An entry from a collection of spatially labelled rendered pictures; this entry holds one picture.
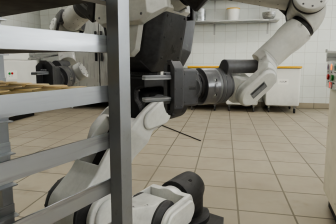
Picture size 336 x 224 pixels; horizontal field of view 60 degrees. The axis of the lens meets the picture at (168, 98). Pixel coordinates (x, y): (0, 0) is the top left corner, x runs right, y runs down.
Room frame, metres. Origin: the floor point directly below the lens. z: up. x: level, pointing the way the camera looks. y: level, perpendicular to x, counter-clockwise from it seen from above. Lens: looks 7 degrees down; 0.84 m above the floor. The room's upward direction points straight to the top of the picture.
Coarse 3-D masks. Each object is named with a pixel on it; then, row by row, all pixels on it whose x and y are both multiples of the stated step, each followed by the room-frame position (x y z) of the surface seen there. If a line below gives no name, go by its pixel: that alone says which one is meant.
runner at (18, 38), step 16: (0, 32) 0.38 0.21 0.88; (16, 32) 0.40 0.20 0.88; (32, 32) 0.42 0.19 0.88; (48, 32) 0.44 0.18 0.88; (64, 32) 0.46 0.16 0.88; (0, 48) 0.38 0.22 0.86; (16, 48) 0.40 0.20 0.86; (32, 48) 0.42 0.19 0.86; (48, 48) 0.44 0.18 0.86; (64, 48) 0.46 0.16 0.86; (80, 48) 0.49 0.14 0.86; (96, 48) 0.52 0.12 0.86
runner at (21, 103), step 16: (0, 96) 0.38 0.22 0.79; (16, 96) 0.39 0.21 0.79; (32, 96) 0.41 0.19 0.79; (48, 96) 0.43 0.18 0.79; (64, 96) 0.46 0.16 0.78; (80, 96) 0.48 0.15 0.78; (96, 96) 0.51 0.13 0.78; (0, 112) 0.38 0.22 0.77; (16, 112) 0.39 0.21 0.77; (32, 112) 0.41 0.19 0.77
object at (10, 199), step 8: (0, 24) 0.79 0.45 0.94; (0, 56) 0.79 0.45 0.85; (0, 64) 0.79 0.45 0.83; (0, 72) 0.79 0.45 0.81; (0, 128) 0.78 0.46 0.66; (0, 136) 0.78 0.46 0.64; (8, 136) 0.79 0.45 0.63; (0, 160) 0.77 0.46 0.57; (0, 192) 0.77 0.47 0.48; (8, 192) 0.78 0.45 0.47; (0, 200) 0.78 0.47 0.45; (8, 200) 0.78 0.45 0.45
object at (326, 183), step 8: (328, 112) 1.63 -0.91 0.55; (328, 120) 1.62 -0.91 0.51; (328, 128) 1.60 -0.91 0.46; (328, 136) 1.59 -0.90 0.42; (328, 144) 1.58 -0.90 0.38; (328, 152) 1.57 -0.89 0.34; (328, 160) 1.55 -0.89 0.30; (328, 168) 1.54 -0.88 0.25; (328, 176) 1.53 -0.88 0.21; (328, 184) 1.52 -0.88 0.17; (328, 192) 1.50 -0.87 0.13; (328, 200) 1.50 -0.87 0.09
